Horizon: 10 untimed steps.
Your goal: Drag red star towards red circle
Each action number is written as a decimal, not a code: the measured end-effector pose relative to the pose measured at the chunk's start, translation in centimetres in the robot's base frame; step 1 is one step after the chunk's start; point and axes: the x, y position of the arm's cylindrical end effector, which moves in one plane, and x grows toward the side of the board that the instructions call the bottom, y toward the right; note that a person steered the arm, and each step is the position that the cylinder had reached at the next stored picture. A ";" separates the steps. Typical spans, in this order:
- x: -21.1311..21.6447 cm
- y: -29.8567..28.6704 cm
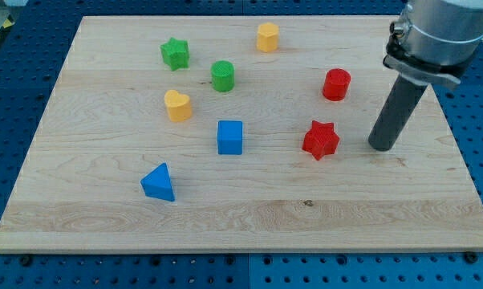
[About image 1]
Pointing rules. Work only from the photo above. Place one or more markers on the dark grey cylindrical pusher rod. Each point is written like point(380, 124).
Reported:
point(401, 102)

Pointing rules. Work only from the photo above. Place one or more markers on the red star block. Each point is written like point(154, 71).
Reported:
point(321, 140)

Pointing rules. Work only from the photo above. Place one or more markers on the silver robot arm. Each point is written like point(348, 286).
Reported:
point(432, 42)

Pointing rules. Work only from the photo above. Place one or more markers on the green star block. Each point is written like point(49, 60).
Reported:
point(175, 53)

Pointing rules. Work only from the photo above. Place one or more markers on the red cylinder block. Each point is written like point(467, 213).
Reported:
point(336, 84)

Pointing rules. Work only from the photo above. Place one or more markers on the yellow hexagon block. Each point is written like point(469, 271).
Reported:
point(267, 37)

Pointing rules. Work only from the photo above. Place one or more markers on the blue cube block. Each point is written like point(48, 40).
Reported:
point(229, 137)

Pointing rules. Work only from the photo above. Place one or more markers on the green cylinder block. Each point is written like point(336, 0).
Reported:
point(222, 73)

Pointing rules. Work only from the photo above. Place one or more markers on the yellow heart block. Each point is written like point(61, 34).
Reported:
point(178, 106)

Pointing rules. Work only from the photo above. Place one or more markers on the light wooden board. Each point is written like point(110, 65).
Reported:
point(105, 127)

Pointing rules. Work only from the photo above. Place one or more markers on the blue triangle block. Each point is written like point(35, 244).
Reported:
point(157, 184)

